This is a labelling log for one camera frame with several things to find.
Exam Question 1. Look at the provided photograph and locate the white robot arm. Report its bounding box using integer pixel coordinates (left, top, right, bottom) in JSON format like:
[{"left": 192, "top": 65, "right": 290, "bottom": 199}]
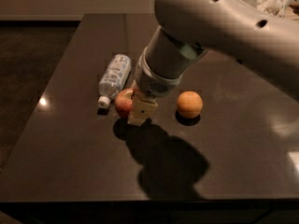
[{"left": 128, "top": 0, "right": 299, "bottom": 126}]

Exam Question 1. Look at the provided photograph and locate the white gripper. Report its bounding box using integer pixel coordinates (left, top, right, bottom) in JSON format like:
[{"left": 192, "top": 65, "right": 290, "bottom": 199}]
[{"left": 128, "top": 48, "right": 181, "bottom": 126}]

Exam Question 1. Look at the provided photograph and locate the red apple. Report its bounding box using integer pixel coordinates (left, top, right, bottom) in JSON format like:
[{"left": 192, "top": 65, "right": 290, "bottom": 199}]
[{"left": 114, "top": 89, "right": 134, "bottom": 119}]

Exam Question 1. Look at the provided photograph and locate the blue plastic water bottle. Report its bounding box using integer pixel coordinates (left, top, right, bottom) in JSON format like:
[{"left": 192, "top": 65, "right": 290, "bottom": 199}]
[{"left": 97, "top": 54, "right": 132, "bottom": 109}]

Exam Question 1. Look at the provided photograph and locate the orange fruit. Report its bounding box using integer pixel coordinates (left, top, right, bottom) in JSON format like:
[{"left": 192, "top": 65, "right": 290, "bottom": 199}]
[{"left": 177, "top": 91, "right": 203, "bottom": 119}]

